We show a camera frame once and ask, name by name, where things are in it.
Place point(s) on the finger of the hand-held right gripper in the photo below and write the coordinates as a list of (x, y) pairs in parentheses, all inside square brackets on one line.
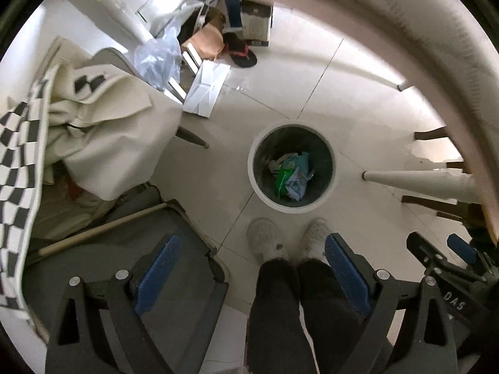
[(423, 248), (460, 247)]

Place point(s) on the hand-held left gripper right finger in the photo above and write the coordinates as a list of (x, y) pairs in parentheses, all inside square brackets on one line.
[(346, 276)]

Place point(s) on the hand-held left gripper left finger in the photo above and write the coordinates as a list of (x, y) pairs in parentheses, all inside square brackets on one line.
[(156, 273)]

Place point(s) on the white round trash bin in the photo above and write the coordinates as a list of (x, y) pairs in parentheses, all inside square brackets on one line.
[(291, 167)]

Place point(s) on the white right slipper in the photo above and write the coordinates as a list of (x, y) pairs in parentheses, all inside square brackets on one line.
[(315, 239)]

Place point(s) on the white slipper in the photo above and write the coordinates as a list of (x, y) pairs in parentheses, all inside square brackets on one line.
[(315, 239), (266, 239)]

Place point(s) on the person's right leg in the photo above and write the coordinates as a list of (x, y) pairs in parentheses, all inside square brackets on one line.
[(331, 331)]

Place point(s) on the person's leg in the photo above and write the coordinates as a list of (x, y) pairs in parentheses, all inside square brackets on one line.
[(273, 311), (331, 331)]

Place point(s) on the person's left leg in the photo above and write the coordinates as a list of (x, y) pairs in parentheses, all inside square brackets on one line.
[(273, 311)]

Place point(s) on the white left slipper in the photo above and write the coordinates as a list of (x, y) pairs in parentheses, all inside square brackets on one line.
[(266, 239)]

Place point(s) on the crumpled blue white wrapper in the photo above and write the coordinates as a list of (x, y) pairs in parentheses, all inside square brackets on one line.
[(299, 179)]

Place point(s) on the green plastic packet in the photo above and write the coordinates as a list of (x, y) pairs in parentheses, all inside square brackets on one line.
[(281, 181)]

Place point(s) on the cream cloth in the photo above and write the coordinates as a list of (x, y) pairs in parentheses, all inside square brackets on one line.
[(117, 132)]

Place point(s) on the black white checkered blanket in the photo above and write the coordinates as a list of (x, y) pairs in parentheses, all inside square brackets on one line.
[(19, 187)]

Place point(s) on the flat white paper box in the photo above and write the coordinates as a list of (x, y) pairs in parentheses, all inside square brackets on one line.
[(204, 89)]

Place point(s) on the clear plastic bag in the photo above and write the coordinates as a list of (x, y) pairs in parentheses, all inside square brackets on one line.
[(156, 56)]

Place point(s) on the white round table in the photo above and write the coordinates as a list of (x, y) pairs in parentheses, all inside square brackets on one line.
[(390, 27)]

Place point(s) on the black red sandal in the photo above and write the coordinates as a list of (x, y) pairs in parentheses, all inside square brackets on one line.
[(241, 52)]

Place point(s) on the brown paper bag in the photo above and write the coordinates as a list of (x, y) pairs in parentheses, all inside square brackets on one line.
[(204, 41)]

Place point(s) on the printed cardboard box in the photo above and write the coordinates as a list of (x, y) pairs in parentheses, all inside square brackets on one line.
[(257, 21)]

